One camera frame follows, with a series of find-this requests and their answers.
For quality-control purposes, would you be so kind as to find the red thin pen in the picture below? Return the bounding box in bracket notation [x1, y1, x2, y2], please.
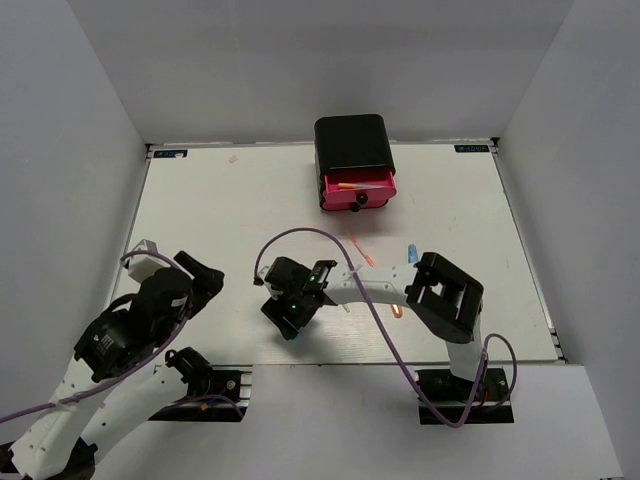
[348, 232, 376, 267]

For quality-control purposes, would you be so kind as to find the black drawer cabinet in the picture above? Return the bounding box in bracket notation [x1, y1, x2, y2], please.
[314, 114, 396, 198]

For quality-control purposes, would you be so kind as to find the orange capped white marker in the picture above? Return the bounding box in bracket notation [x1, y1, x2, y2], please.
[337, 182, 387, 190]

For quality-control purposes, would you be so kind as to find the blue utility knife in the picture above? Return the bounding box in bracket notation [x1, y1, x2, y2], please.
[408, 244, 418, 263]

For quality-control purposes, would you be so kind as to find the right table logo sticker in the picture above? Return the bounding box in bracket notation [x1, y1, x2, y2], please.
[454, 144, 490, 153]

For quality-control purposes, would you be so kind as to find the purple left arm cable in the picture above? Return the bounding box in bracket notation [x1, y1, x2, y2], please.
[0, 252, 246, 426]

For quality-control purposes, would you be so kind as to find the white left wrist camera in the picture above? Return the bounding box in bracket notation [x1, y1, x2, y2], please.
[120, 239, 165, 284]

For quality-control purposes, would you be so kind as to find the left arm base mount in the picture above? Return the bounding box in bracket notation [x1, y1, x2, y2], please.
[149, 367, 253, 423]

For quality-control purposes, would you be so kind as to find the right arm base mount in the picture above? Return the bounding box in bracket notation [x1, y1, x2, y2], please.
[415, 367, 515, 425]

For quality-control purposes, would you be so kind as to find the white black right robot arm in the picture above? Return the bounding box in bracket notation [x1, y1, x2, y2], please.
[254, 253, 488, 399]

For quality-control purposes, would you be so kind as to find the table logo sticker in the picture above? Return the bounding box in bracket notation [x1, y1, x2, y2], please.
[454, 144, 490, 153]
[152, 149, 188, 159]

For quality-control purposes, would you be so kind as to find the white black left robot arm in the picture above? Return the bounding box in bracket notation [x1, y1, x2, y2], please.
[1, 247, 224, 479]

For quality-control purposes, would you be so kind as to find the pink top drawer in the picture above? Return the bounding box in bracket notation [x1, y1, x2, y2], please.
[319, 167, 397, 212]

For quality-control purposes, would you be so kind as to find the left table logo sticker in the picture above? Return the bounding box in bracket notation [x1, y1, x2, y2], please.
[152, 149, 188, 159]

